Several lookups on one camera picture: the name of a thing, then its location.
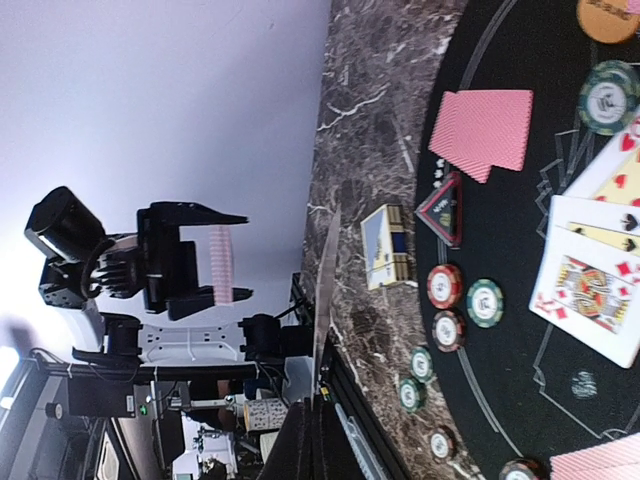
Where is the yellow playing card box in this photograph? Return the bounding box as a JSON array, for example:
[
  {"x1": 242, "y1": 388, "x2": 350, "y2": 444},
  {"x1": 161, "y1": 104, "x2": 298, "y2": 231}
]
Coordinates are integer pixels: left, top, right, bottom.
[{"x1": 360, "y1": 204, "x2": 412, "y2": 291}]

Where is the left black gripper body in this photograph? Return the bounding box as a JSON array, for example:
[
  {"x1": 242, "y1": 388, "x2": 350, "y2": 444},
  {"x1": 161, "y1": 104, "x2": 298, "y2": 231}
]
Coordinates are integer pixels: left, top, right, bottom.
[{"x1": 137, "y1": 207, "x2": 199, "y2": 313}]

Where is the red chip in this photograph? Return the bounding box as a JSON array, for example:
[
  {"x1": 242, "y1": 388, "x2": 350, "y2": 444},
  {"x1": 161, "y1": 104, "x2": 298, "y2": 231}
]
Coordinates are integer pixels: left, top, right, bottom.
[{"x1": 427, "y1": 264, "x2": 463, "y2": 309}]

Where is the red triangular all-in marker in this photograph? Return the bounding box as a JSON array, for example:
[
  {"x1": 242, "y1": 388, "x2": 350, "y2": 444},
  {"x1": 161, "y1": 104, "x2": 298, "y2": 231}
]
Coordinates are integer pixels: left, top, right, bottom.
[{"x1": 415, "y1": 172, "x2": 462, "y2": 249}]

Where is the green poker chip stack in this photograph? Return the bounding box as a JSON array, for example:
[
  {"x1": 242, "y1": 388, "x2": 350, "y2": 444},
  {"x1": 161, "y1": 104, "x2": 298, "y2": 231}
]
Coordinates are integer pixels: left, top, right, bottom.
[{"x1": 398, "y1": 378, "x2": 427, "y2": 413}]

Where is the single red-backed playing card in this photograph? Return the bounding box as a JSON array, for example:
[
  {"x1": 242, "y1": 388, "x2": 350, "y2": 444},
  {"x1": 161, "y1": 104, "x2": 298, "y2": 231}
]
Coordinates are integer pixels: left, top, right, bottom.
[{"x1": 429, "y1": 90, "x2": 534, "y2": 171}]

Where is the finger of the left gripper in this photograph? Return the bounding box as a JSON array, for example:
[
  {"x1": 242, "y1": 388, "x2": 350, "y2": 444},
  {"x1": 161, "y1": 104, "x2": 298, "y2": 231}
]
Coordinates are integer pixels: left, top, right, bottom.
[
  {"x1": 149, "y1": 201, "x2": 249, "y2": 226},
  {"x1": 167, "y1": 286, "x2": 222, "y2": 321}
]

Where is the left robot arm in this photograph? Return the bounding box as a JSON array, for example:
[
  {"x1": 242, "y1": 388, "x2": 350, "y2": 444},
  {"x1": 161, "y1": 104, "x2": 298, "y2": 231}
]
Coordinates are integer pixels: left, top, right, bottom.
[{"x1": 24, "y1": 186, "x2": 314, "y2": 373}]

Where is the orange black poker chip stack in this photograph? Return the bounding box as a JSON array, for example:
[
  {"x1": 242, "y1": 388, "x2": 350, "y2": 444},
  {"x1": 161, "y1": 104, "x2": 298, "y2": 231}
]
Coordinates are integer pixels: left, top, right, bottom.
[{"x1": 429, "y1": 426, "x2": 456, "y2": 462}]

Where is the white slotted cable duct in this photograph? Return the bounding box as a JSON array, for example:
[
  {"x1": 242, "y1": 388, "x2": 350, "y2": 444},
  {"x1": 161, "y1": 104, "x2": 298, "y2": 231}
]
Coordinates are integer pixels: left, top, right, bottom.
[{"x1": 334, "y1": 403, "x2": 387, "y2": 480}]

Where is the edge-on playing card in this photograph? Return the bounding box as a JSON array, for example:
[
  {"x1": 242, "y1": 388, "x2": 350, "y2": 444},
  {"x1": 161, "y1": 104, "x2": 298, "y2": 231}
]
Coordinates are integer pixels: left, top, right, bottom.
[{"x1": 310, "y1": 208, "x2": 341, "y2": 403}]

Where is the orange big blind button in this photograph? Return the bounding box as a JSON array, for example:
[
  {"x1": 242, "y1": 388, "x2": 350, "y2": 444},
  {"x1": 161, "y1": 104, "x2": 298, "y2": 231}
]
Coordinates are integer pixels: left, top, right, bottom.
[{"x1": 576, "y1": 0, "x2": 639, "y2": 44}]

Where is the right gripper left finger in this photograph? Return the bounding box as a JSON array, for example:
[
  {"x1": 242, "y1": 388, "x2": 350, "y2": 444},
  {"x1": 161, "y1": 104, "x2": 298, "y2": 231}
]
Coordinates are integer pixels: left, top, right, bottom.
[{"x1": 260, "y1": 402, "x2": 311, "y2": 480}]

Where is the red-backed playing card deck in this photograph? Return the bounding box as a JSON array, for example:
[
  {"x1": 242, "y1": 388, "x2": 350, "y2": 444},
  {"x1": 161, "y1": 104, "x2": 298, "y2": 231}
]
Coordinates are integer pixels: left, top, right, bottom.
[{"x1": 209, "y1": 225, "x2": 234, "y2": 306}]

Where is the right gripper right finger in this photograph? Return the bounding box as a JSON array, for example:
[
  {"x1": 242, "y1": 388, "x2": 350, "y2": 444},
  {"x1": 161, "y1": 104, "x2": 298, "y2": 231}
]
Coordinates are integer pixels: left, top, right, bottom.
[{"x1": 313, "y1": 399, "x2": 409, "y2": 480}]

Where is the round black poker mat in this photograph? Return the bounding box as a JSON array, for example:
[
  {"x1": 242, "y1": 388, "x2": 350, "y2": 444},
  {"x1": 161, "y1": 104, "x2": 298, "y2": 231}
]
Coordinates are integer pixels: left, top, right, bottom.
[{"x1": 416, "y1": 1, "x2": 639, "y2": 479}]

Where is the face-up king of diamonds card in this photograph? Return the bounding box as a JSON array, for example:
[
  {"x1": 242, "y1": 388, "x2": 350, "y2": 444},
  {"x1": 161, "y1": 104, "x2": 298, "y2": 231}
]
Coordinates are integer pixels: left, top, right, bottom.
[{"x1": 529, "y1": 226, "x2": 639, "y2": 369}]

